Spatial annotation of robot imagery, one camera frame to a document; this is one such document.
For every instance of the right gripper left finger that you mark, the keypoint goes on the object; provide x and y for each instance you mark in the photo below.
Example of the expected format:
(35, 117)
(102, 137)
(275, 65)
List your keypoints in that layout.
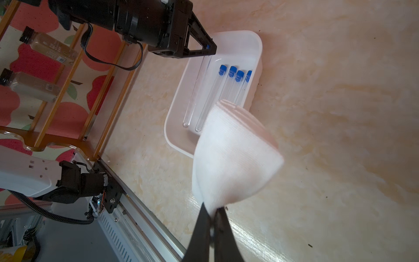
(199, 247)

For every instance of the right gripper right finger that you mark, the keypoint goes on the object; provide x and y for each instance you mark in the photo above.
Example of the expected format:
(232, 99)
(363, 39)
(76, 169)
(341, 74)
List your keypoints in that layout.
(225, 246)

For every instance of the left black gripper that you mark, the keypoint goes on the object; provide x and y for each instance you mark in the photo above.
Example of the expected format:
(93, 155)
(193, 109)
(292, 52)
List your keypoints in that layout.
(165, 26)

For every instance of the test tube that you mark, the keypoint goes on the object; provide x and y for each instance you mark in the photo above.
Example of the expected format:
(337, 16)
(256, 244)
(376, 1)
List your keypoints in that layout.
(193, 99)
(243, 88)
(235, 87)
(210, 98)
(229, 81)

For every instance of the white rectangular tray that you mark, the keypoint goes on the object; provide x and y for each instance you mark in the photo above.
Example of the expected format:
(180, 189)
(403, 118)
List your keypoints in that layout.
(242, 49)

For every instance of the white wipe cloth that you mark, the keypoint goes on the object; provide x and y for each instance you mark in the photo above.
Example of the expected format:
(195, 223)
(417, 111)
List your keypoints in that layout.
(235, 157)

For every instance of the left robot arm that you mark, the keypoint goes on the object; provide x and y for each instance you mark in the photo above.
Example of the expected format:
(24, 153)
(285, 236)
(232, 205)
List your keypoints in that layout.
(32, 179)

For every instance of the wooden shelf rack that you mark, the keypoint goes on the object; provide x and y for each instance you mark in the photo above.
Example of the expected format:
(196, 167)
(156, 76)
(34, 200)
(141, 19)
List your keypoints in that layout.
(91, 88)

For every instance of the glass spice jar upper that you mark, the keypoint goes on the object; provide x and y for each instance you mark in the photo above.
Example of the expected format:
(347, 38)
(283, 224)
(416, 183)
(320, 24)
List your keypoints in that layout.
(49, 46)

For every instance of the glass spice jar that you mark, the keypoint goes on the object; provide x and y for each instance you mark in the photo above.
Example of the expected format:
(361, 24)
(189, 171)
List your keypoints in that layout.
(49, 46)
(31, 86)

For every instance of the glass spice jar lower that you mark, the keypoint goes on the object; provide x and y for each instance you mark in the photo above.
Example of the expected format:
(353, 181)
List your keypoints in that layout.
(31, 86)

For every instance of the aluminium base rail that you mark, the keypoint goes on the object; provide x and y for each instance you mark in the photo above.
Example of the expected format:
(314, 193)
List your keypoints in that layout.
(132, 230)

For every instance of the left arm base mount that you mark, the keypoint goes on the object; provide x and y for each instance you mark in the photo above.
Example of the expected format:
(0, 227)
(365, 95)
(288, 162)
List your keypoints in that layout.
(106, 190)

